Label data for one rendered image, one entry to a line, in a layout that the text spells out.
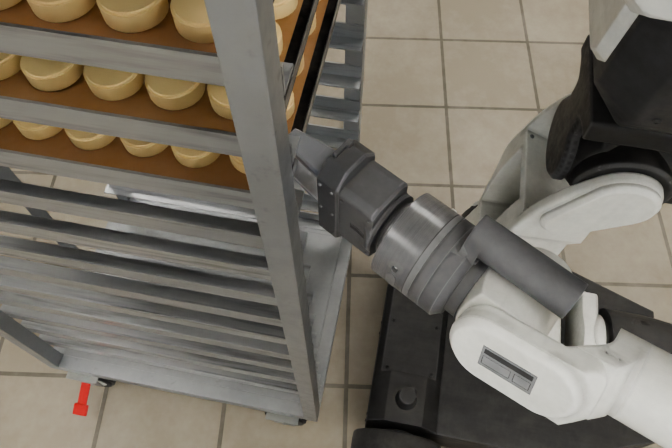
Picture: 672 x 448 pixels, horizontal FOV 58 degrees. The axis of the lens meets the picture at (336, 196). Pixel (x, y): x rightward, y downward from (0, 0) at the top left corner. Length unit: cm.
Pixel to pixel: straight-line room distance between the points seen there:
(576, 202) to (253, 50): 49
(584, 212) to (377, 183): 31
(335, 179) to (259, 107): 15
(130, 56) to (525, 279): 34
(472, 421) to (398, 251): 95
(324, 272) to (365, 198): 100
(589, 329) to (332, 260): 61
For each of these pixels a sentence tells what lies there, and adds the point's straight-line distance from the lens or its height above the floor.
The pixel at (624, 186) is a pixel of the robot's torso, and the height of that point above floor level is 99.
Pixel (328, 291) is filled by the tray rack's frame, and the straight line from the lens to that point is 150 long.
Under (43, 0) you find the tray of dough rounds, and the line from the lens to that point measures 51.
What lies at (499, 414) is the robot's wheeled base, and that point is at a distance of 145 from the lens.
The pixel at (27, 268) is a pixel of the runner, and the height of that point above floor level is 68.
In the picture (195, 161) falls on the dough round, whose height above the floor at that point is 106.
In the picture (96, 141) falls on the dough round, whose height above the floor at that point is 106.
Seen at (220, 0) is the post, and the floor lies 133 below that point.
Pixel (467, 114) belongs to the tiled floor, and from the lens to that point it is 201.
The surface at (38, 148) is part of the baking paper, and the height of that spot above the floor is 104.
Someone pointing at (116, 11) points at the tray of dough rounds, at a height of 124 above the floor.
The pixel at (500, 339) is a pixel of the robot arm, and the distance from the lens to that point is 49.
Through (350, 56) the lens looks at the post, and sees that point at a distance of 101.
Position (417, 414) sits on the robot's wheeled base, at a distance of 137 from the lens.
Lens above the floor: 155
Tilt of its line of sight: 60 degrees down
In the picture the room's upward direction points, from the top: straight up
